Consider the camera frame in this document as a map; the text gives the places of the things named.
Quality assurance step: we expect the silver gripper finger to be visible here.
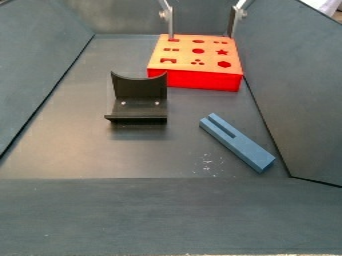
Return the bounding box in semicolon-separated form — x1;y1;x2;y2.
158;0;174;39
227;0;247;37

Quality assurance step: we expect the blue slotted double-square block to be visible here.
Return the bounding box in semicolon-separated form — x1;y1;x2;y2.
199;113;275;173

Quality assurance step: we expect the red shape-sorting board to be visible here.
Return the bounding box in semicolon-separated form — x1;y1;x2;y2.
147;34;243;92

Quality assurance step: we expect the black curved holder stand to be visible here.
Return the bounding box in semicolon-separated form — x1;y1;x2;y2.
104;73;168;122

